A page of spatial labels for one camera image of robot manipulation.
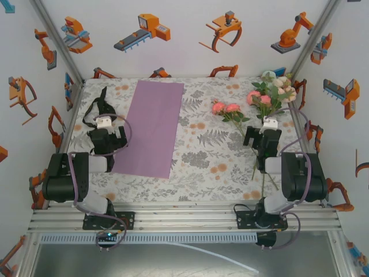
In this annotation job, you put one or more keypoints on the purple and pink wrapping paper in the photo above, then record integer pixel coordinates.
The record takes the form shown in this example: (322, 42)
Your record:
(152, 130)

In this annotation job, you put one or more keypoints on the large pink rose stem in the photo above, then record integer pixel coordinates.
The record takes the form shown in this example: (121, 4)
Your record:
(254, 96)

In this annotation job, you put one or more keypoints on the black ribbon with gold print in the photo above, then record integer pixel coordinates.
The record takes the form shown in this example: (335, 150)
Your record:
(101, 101)

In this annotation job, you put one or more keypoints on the pink twin rose stem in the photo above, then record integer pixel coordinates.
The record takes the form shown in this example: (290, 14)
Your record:
(219, 107)

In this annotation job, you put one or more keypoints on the cream flower stem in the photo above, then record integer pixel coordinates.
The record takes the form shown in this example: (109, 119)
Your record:
(288, 93)

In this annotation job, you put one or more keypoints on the peach rose stem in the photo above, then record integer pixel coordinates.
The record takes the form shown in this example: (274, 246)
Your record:
(281, 81)

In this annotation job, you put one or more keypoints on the pale blue flower stem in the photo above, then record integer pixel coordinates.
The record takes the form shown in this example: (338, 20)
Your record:
(268, 75)

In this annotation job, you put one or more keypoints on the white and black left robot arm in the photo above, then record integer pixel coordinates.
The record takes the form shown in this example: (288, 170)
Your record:
(63, 176)

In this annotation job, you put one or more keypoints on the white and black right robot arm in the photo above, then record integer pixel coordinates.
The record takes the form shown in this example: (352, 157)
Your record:
(302, 179)

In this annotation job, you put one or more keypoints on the floral print tablecloth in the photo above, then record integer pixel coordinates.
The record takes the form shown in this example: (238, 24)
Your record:
(201, 187)

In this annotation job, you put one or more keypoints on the circuit board with green light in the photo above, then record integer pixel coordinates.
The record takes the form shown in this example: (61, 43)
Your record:
(106, 235)

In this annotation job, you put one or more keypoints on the grey metal sheet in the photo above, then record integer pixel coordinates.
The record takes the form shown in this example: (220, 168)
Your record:
(144, 262)

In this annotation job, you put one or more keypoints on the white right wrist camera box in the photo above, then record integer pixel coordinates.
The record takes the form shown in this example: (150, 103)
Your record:
(271, 123)

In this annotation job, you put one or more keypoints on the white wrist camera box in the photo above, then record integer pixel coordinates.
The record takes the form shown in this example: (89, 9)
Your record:
(103, 122)
(271, 123)

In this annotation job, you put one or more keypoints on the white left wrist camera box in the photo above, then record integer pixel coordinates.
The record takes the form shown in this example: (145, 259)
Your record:
(103, 122)

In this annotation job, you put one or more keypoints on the aluminium table side rail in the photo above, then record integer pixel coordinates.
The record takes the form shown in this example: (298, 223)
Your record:
(71, 115)
(297, 127)

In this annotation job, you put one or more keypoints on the black bracket under rail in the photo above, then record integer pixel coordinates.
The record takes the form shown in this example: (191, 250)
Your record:
(266, 239)

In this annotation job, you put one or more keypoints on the aluminium rail bed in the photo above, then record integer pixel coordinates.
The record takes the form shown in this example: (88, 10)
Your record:
(184, 219)

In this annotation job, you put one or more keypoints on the slanted aluminium frame post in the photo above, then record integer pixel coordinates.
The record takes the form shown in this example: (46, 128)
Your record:
(56, 39)
(314, 37)

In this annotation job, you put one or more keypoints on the aluminium frame leg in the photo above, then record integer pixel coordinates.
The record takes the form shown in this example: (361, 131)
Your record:
(343, 264)
(24, 268)

